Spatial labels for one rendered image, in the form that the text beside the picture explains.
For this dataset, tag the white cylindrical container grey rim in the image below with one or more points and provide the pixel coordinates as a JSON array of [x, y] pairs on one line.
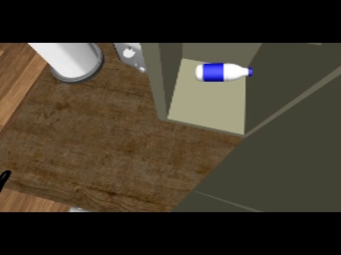
[[69, 61]]

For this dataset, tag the olive grey cabinet door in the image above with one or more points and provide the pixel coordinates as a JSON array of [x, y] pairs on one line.
[[296, 159]]

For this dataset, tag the white bottle with blue label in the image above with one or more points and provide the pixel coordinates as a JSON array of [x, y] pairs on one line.
[[217, 72]]

